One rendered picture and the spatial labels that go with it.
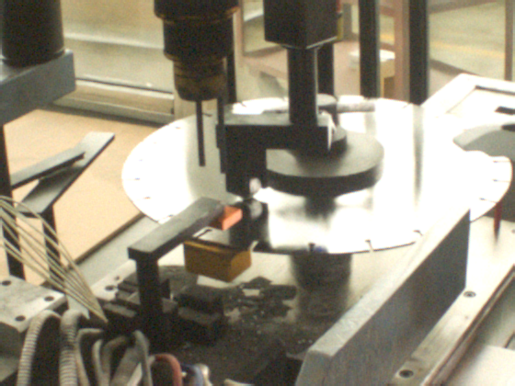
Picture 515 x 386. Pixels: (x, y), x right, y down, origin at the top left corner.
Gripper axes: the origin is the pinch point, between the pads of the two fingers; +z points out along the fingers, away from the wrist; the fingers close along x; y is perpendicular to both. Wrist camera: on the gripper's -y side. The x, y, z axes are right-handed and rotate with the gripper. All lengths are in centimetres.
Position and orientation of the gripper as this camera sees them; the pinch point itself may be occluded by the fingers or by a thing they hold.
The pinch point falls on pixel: (486, 232)
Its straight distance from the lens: 78.5
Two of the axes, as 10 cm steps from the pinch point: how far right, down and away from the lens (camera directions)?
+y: 6.8, -3.3, 6.6
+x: -4.4, -9.0, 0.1
